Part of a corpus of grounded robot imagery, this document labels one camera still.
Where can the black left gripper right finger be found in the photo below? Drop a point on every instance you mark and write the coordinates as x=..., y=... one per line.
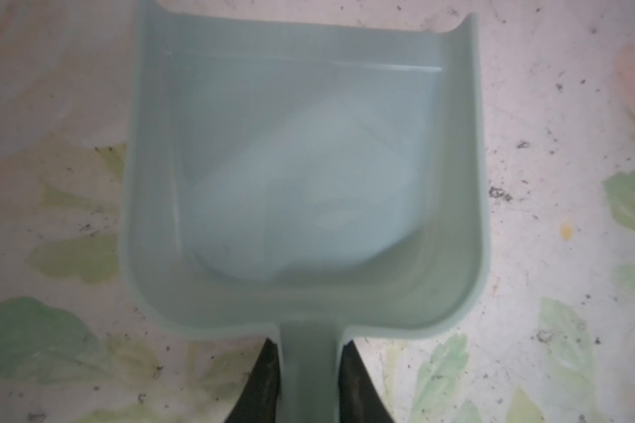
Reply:
x=359, y=401

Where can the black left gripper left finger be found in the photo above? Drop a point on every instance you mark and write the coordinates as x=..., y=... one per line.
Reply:
x=259, y=398

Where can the grey-green plastic dustpan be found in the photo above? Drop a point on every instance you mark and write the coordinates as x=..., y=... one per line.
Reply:
x=307, y=184

